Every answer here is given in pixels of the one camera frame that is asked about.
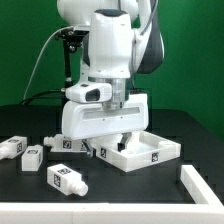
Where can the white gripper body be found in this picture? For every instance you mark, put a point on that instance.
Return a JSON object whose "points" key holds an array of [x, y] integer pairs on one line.
{"points": [[84, 121]]}

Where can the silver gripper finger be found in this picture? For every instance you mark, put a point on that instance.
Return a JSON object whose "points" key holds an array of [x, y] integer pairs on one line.
{"points": [[124, 140], [88, 147]]}

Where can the white square table top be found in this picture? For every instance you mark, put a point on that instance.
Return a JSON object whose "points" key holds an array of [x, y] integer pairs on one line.
{"points": [[142, 150]]}

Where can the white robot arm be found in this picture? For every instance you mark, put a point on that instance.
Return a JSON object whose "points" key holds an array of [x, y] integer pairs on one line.
{"points": [[119, 38]]}

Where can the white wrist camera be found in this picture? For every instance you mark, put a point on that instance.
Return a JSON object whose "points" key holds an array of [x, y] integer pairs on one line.
{"points": [[88, 92]]}

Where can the white L-shaped obstacle frame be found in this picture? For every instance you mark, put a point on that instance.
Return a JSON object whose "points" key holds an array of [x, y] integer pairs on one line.
{"points": [[207, 209]]}

